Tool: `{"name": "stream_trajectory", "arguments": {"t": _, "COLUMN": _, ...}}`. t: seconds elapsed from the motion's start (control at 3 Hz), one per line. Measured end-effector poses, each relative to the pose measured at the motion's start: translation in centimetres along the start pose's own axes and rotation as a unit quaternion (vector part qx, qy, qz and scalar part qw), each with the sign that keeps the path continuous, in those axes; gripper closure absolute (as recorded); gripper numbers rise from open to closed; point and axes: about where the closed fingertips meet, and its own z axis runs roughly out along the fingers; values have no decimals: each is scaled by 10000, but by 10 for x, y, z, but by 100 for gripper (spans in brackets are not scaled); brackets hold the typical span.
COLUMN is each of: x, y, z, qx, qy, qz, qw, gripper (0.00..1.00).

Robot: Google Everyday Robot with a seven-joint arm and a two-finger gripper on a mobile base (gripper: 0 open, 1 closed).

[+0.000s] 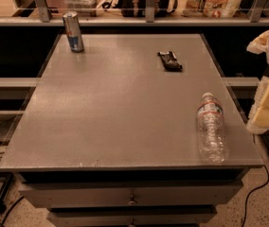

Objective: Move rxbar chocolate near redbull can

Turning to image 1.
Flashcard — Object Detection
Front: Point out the black rxbar chocolate bar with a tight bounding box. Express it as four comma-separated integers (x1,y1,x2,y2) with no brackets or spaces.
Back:
157,51,183,72

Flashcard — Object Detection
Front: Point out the red bull can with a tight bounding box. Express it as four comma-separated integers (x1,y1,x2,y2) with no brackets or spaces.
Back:
63,11,84,53

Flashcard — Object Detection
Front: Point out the clear plastic water bottle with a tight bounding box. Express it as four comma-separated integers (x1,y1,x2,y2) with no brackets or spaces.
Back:
196,93,227,165

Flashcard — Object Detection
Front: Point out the printed snack bag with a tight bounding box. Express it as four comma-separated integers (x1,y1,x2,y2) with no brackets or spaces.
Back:
182,0,242,18

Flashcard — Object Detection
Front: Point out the black bag on shelf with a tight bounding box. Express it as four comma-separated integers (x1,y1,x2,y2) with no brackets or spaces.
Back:
116,0,178,17

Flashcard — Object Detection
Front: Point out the grey drawer cabinet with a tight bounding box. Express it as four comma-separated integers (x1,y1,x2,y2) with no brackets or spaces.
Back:
0,34,262,227

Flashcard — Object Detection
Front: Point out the upper drawer knob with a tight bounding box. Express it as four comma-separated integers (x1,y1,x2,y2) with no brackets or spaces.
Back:
128,194,137,206

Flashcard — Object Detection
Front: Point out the grey metal shelf rail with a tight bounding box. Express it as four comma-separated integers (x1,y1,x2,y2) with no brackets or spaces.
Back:
0,0,269,26

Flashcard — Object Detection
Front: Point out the black cable right floor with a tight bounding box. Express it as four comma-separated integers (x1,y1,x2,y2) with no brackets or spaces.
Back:
241,165,269,227

